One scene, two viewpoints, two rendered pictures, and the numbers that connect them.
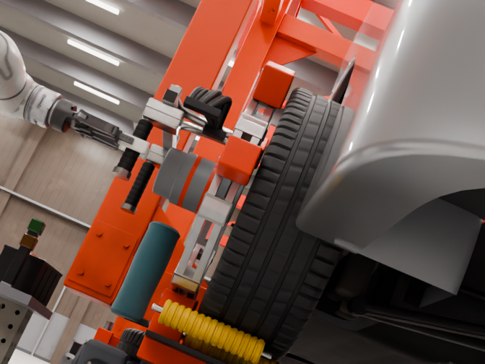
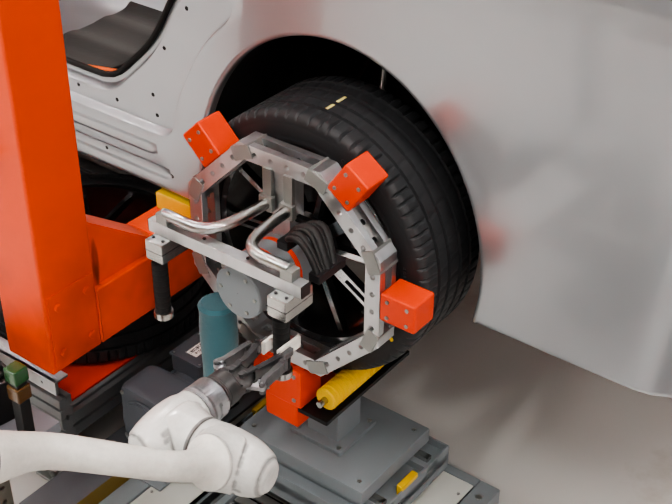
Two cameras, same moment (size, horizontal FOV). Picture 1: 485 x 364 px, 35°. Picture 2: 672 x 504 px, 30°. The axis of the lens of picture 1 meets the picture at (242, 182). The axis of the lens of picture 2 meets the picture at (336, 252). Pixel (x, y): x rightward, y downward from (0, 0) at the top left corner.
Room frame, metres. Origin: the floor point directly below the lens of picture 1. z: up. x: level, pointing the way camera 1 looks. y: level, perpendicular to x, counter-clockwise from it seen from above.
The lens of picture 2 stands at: (0.45, 1.85, 2.41)
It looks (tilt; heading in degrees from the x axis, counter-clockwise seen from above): 34 degrees down; 306
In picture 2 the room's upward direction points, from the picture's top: straight up
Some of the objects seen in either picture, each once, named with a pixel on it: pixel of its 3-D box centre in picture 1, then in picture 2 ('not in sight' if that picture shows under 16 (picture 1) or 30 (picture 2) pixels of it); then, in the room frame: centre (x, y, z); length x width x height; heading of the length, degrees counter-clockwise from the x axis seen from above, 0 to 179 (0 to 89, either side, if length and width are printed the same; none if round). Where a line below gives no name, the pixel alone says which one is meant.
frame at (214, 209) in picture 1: (224, 196); (289, 257); (1.90, 0.03, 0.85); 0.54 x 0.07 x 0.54; 179
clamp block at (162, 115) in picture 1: (163, 115); (290, 298); (1.73, 0.23, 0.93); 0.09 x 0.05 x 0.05; 89
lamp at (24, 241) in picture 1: (28, 242); (19, 390); (2.30, 0.51, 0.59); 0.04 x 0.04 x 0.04; 89
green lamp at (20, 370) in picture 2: (36, 227); (16, 373); (2.30, 0.51, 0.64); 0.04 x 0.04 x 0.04; 89
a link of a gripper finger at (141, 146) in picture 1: (133, 143); (288, 348); (1.71, 0.27, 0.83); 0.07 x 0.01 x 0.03; 88
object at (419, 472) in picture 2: not in sight; (332, 453); (1.90, -0.14, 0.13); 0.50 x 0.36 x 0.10; 179
